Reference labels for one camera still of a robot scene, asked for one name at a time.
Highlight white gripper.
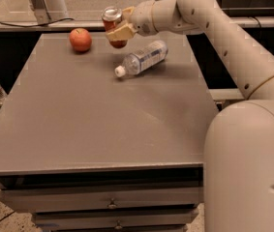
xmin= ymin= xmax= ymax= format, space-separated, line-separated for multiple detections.
xmin=106 ymin=0 xmax=158 ymax=42

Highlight red coke can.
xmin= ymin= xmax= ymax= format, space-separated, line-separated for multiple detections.
xmin=101 ymin=6 xmax=127 ymax=48

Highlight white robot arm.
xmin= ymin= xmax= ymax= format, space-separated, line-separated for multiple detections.
xmin=107 ymin=0 xmax=274 ymax=232

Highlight red apple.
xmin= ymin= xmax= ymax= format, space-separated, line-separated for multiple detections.
xmin=69 ymin=28 xmax=92 ymax=52

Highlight clear plastic water bottle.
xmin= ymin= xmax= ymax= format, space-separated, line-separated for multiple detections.
xmin=114 ymin=40 xmax=168 ymax=77

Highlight grey drawer cabinet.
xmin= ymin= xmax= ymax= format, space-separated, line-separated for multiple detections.
xmin=0 ymin=33 xmax=217 ymax=232

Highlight upper grey drawer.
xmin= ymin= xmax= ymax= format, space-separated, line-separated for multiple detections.
xmin=0 ymin=183 xmax=203 ymax=213

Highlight grey drawer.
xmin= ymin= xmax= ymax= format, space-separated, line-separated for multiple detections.
xmin=33 ymin=208 xmax=198 ymax=231
xmin=0 ymin=183 xmax=203 ymax=213

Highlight lower grey drawer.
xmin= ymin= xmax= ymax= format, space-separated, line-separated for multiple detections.
xmin=33 ymin=208 xmax=198 ymax=231

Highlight metal bracket post left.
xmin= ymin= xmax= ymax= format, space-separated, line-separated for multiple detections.
xmin=31 ymin=0 xmax=50 ymax=24

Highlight black cable on rail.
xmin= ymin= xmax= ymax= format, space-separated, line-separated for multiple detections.
xmin=0 ymin=16 xmax=76 ymax=28

